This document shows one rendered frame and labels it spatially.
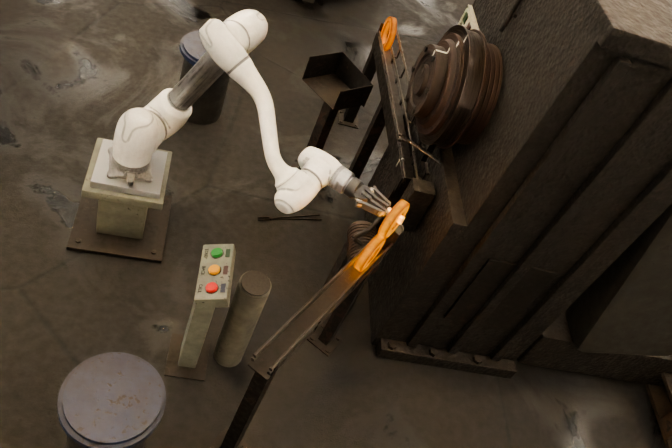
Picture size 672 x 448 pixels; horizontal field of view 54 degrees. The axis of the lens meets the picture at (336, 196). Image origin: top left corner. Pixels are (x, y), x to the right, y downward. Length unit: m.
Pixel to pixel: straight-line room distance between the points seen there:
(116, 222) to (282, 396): 1.04
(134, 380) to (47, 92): 1.95
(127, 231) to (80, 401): 1.04
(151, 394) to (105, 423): 0.16
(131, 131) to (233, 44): 0.60
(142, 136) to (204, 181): 0.79
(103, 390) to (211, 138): 1.79
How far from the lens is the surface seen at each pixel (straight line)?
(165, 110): 2.79
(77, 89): 3.80
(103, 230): 3.07
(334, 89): 3.23
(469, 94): 2.40
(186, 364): 2.75
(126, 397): 2.22
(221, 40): 2.34
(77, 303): 2.90
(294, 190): 2.27
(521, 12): 2.51
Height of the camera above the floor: 2.43
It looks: 43 degrees down
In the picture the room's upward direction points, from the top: 25 degrees clockwise
